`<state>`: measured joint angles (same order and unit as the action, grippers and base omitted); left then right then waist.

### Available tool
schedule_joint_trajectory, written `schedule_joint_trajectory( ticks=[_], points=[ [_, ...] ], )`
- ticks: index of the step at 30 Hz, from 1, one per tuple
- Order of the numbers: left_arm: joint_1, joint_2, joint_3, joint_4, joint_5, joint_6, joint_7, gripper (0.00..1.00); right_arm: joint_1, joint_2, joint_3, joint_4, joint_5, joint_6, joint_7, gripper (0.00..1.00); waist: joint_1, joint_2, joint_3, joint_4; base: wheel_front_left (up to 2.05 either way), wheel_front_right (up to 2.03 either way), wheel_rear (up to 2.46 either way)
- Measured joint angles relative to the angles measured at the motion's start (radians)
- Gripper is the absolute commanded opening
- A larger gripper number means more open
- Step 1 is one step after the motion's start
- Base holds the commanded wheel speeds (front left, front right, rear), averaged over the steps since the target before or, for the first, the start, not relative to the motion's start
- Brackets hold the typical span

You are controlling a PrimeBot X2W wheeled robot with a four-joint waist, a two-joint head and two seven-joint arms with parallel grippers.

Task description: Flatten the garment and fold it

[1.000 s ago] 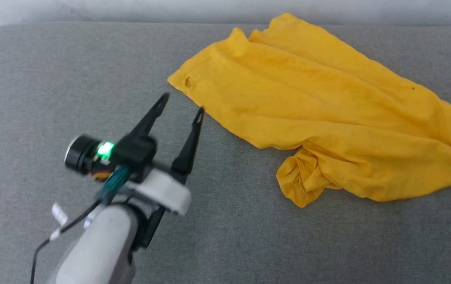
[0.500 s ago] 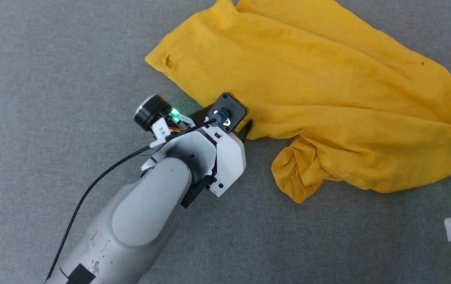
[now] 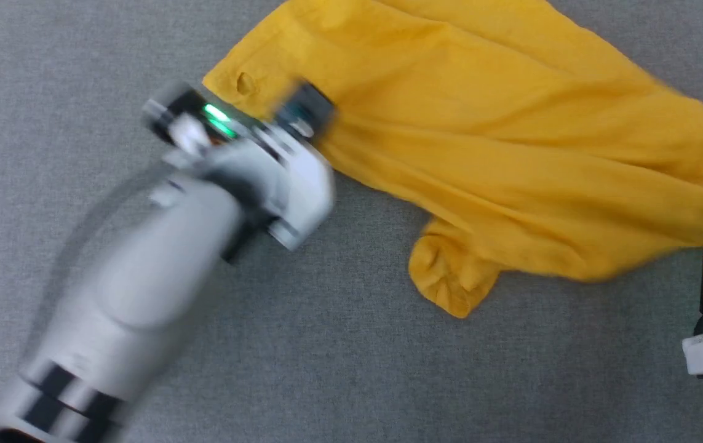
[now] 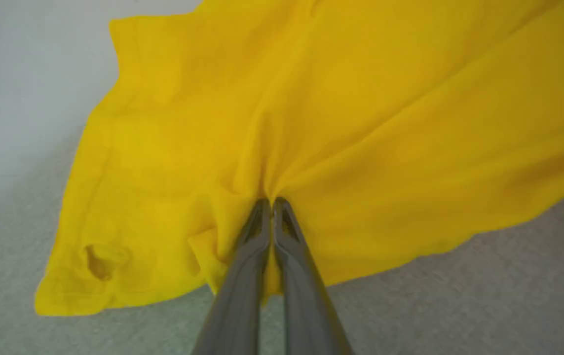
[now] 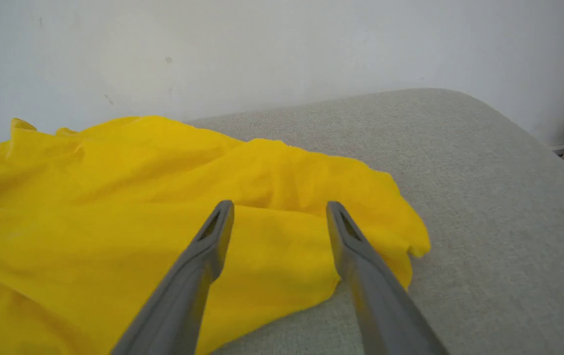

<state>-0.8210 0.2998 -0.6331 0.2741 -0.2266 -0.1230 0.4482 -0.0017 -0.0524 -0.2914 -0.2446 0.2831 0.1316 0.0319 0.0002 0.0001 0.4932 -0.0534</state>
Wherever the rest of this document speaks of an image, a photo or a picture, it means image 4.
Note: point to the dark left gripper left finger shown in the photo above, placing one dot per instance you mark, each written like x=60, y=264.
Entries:
x=237, y=305

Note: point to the yellow t-shirt with print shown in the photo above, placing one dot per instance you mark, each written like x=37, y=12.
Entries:
x=360, y=123

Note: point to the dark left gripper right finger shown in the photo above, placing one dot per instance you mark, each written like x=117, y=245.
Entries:
x=306, y=305

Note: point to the grey fabric sofa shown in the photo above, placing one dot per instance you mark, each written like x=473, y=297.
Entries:
x=459, y=310

